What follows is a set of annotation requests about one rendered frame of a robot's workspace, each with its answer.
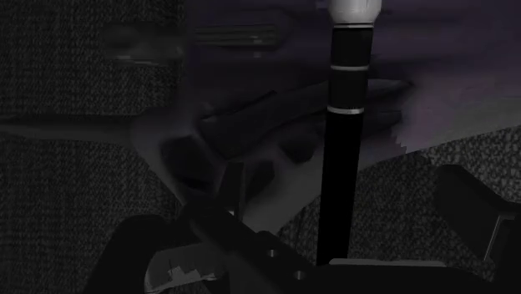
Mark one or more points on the black pen with white cap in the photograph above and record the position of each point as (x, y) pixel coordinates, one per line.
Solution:
(342, 171)

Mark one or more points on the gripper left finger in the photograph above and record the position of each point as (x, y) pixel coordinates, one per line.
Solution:
(244, 240)

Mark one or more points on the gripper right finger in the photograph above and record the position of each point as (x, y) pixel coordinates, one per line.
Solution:
(468, 207)

